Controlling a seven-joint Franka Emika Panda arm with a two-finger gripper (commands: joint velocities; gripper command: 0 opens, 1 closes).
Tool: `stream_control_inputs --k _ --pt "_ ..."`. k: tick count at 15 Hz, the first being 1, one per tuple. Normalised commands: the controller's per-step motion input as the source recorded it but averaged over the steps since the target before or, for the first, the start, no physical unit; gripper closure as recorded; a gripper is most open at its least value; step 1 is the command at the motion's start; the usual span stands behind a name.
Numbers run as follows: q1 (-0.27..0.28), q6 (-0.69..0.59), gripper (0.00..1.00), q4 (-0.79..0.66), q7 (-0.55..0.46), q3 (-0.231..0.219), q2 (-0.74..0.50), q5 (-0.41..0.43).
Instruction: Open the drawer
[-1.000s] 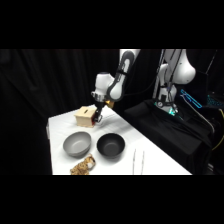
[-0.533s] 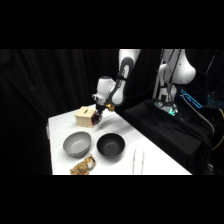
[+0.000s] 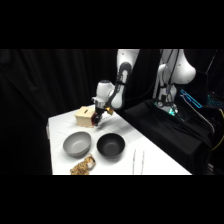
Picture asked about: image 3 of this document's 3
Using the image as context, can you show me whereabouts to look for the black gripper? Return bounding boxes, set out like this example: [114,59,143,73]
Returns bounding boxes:
[92,102,108,127]

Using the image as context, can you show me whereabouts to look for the light wooden drawer box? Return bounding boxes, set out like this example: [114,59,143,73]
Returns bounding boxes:
[73,106,97,129]

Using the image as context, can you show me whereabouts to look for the black bowl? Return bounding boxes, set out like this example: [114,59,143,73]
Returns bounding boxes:
[96,132,126,159]

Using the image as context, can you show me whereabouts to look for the grey bowl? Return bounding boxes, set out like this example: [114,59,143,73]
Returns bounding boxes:
[62,131,93,158]

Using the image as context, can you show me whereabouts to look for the leopard print plush toy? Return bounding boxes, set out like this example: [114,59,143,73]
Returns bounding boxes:
[69,153,97,176]

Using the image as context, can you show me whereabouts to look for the metal tongs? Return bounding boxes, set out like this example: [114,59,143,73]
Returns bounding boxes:
[132,148,146,176]

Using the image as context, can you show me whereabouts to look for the black curtain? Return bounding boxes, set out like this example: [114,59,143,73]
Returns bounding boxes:
[0,49,224,176]

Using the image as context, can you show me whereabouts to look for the black cloth covered stand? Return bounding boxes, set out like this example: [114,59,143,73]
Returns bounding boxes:
[119,99,215,176]

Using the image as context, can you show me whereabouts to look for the small green light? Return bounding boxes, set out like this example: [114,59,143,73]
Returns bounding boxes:
[168,107,180,117]

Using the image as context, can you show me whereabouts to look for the blue lit screen edge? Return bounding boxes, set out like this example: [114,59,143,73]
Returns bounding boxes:
[180,88,204,110]

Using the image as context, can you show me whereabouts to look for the teal lit keyboard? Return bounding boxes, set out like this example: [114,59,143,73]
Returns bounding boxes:
[206,94,224,108]

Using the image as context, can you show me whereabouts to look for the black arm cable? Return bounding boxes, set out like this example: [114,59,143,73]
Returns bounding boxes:
[113,61,132,101]

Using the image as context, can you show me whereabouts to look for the yellow cable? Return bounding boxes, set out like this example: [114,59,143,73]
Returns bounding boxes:
[211,108,224,152]

